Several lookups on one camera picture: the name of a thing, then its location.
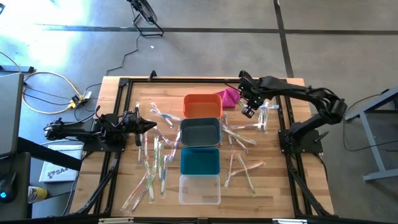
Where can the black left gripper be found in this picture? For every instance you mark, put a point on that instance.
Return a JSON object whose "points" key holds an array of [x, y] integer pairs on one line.
{"points": [[133, 124]]}

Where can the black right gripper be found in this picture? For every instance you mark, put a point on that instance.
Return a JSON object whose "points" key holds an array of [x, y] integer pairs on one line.
{"points": [[253, 91]]}

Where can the purple toothbrush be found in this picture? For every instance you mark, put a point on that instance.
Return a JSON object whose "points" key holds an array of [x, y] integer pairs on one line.
{"points": [[157, 110], [164, 137], [175, 144]]}

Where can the pale toothbrush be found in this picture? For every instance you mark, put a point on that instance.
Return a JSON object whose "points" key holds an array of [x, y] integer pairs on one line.
{"points": [[242, 146], [229, 169]]}

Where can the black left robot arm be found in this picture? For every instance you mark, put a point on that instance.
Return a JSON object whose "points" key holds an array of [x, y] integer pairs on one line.
{"points": [[77, 132]]}

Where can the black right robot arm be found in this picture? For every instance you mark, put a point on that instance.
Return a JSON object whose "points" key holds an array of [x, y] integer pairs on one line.
{"points": [[311, 95]]}

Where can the pink folded cloth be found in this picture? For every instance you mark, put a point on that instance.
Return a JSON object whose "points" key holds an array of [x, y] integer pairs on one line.
{"points": [[228, 98]]}

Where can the orange plastic bin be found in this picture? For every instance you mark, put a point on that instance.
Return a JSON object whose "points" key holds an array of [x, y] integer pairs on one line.
{"points": [[202, 105]]}

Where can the grey plastic bin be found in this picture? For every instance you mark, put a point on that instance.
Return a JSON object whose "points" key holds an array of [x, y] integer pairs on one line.
{"points": [[200, 132]]}

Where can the teal plastic bin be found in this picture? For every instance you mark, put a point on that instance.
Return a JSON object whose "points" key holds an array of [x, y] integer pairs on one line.
{"points": [[200, 161]]}

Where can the clear frosted plastic bin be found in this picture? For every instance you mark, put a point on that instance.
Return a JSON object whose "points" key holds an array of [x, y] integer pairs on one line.
{"points": [[199, 189]]}

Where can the white printed cardboard box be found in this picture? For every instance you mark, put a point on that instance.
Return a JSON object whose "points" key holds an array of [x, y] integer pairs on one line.
{"points": [[59, 175]]}

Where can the black desk beam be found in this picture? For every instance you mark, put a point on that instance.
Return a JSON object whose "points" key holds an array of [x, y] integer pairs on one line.
{"points": [[49, 154]]}

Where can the black floor fan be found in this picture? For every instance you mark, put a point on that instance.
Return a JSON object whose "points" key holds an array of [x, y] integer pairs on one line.
{"points": [[146, 12]]}

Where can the yellow and white can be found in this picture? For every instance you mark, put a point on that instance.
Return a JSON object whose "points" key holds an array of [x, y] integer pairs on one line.
{"points": [[37, 194]]}

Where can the dark desk top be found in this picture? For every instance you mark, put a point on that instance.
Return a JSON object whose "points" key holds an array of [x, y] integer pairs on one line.
{"points": [[25, 180]]}

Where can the grey monitor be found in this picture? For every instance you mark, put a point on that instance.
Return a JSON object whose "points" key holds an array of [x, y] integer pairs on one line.
{"points": [[11, 115]]}

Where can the dark grey floor bar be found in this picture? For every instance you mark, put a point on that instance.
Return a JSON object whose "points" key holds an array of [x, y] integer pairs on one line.
{"points": [[18, 69]]}

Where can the black computer mouse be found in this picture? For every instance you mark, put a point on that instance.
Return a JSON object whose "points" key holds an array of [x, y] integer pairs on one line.
{"points": [[7, 186]]}

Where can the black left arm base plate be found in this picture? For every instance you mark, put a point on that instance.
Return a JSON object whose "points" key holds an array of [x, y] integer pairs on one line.
{"points": [[90, 149]]}

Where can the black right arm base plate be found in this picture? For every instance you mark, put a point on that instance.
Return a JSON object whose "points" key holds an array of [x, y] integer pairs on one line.
{"points": [[315, 149]]}

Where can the silver frame bracket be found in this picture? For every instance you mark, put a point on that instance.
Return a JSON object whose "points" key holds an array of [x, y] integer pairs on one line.
{"points": [[289, 221], [115, 220]]}

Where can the grey metal bench frame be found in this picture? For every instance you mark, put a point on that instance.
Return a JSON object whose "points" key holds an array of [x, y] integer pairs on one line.
{"points": [[371, 144]]}

